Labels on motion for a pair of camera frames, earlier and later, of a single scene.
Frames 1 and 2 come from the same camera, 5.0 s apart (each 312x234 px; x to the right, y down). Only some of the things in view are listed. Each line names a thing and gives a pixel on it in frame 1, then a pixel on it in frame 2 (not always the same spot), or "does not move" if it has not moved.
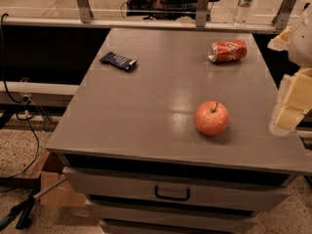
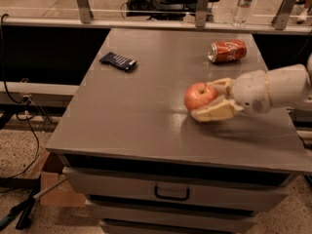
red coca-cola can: x=227 y=50 does not move
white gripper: x=302 y=41 → x=250 y=90
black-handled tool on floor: x=24 y=210 does not move
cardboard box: x=63 y=194 does not move
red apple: x=212 y=118 → x=198 y=95
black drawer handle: x=173 y=197 does not move
